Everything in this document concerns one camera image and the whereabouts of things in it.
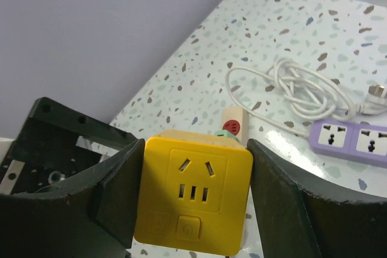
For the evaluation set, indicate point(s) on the green USB charger plug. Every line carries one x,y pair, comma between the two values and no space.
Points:
226,133

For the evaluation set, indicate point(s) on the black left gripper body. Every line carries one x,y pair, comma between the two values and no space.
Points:
53,144

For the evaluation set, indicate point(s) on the beige power strip red sockets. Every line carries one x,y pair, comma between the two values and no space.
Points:
235,119

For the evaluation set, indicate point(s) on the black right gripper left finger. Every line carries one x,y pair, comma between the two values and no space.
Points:
91,214

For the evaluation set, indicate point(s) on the yellow cube socket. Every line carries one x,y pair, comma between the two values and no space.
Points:
193,192

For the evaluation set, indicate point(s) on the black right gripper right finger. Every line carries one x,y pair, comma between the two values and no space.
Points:
302,215

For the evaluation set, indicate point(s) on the purple power strip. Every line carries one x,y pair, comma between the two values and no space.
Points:
361,143

